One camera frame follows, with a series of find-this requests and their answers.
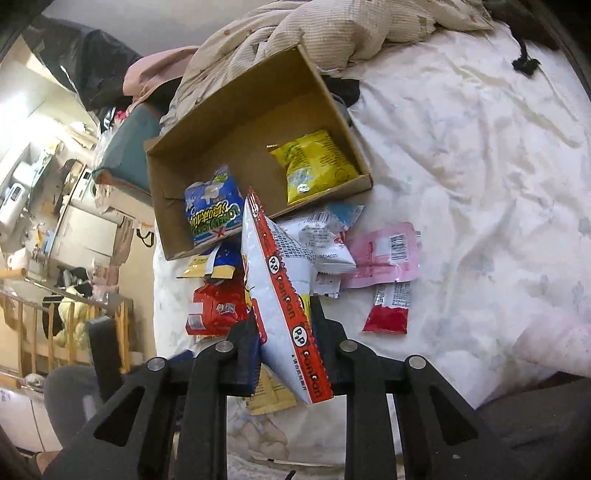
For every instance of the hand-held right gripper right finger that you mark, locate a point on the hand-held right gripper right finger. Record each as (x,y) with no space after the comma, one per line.
(333,344)

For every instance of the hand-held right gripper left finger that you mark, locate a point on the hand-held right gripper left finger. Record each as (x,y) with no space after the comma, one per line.
(248,369)

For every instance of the small red and white packet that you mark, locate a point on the small red and white packet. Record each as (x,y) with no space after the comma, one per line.
(388,318)

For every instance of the white snack packet red edge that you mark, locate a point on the white snack packet red edge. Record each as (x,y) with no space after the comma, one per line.
(277,295)

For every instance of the white and light blue packet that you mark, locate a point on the white and light blue packet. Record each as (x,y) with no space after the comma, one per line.
(323,240)

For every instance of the blue and yellow snack packet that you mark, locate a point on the blue and yellow snack packet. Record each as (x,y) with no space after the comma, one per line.
(221,261)

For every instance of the cardboard box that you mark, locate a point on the cardboard box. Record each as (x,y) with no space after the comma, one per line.
(240,120)

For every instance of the tan snack packet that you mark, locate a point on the tan snack packet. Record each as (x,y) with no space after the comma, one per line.
(272,397)

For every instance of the small white dark-print packet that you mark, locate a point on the small white dark-print packet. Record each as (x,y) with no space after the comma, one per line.
(328,284)

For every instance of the pink snack packet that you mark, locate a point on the pink snack packet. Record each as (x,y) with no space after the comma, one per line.
(383,263)

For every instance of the blue and white snack packet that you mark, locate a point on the blue and white snack packet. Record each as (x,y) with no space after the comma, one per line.
(212,212)

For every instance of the white tote bag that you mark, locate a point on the white tote bag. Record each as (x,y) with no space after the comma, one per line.
(144,233)

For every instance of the dark grey cloth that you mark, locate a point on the dark grey cloth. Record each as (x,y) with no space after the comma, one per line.
(545,424)
(69,406)

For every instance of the white cabinet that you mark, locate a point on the white cabinet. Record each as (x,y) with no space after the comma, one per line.
(83,235)

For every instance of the white floral bed sheet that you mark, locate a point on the white floral bed sheet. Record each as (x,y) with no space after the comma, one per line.
(485,184)

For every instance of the wooden rack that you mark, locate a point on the wooden rack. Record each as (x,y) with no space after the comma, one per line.
(27,323)

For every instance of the teal cushion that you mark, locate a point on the teal cushion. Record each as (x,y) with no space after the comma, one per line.
(129,143)

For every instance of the white appliance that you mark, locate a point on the white appliance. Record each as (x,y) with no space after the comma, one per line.
(14,207)

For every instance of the pink garment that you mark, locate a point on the pink garment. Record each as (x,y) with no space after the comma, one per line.
(152,74)

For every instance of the beige duvet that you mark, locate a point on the beige duvet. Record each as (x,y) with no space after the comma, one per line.
(323,27)

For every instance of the black garment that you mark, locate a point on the black garment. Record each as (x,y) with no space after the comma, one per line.
(92,60)

